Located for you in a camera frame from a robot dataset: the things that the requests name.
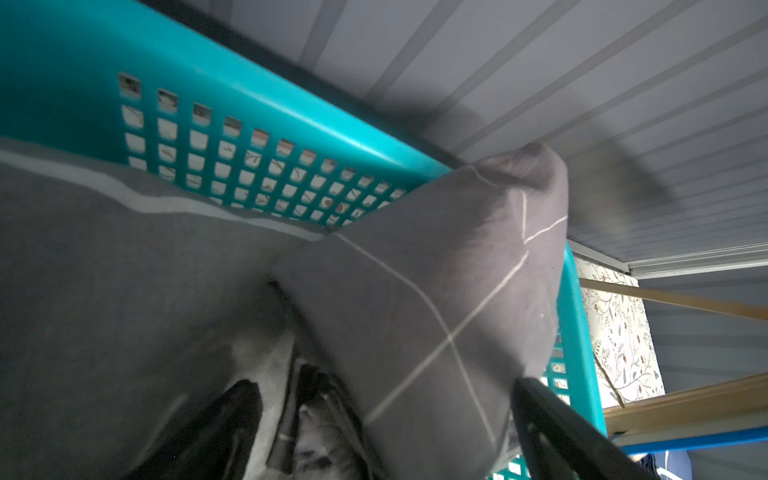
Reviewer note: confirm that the teal plastic laundry basket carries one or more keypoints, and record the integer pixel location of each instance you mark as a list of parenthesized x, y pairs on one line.
[(120, 82)]

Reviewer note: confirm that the blue framed whiteboard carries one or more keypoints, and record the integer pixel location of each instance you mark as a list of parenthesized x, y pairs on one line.
[(724, 439)]

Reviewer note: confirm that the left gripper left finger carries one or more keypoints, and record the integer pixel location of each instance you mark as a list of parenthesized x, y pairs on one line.
[(216, 444)]

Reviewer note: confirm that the plain grey pillowcase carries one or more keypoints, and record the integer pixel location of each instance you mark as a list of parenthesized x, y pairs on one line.
[(127, 307)]

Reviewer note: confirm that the dark checked pillowcase front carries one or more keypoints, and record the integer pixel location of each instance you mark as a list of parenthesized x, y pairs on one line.
[(431, 308)]

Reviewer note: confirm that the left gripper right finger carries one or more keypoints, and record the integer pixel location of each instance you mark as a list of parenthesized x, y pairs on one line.
[(557, 443)]

